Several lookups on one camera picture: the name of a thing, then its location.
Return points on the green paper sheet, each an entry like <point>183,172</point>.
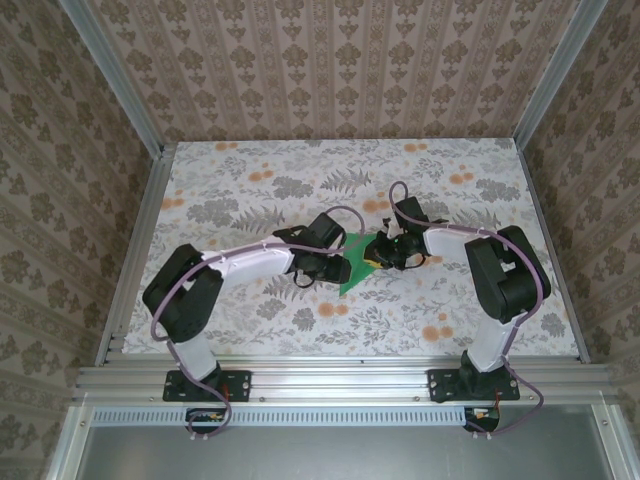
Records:
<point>356,277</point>

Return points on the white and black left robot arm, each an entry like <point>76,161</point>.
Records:
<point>250,262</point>

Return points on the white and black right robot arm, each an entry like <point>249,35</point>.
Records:
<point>445,245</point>

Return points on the grey sheet metal panel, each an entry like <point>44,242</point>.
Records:
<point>325,455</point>

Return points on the floral patterned table cover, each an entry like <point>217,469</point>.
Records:
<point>300,165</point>

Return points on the small black electronics box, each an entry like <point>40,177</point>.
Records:
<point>487,422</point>
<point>202,422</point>

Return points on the aluminium mounting rail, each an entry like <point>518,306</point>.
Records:
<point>340,382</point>

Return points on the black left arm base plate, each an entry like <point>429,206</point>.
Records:
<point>240,385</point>

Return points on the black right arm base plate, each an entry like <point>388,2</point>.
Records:
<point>440,385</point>

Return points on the aluminium table side rail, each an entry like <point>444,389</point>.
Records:
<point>552,240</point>
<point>151,200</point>

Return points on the aluminium frame post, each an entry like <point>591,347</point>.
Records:
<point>557,70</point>
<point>119,80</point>

